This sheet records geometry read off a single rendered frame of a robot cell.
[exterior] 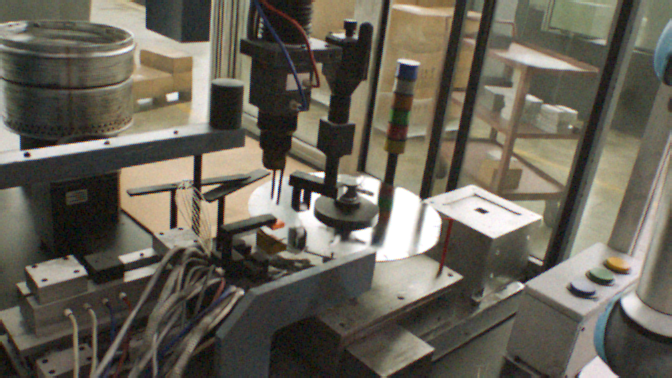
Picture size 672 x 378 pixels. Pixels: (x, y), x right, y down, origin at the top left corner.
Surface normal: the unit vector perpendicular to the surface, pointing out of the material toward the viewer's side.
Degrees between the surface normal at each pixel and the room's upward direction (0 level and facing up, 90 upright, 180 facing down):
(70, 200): 90
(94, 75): 90
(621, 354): 96
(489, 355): 0
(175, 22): 90
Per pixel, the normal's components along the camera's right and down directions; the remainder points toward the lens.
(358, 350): 0.12, -0.91
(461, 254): -0.73, 0.19
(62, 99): 0.32, 0.42
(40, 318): 0.67, 0.37
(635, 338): -0.87, 0.24
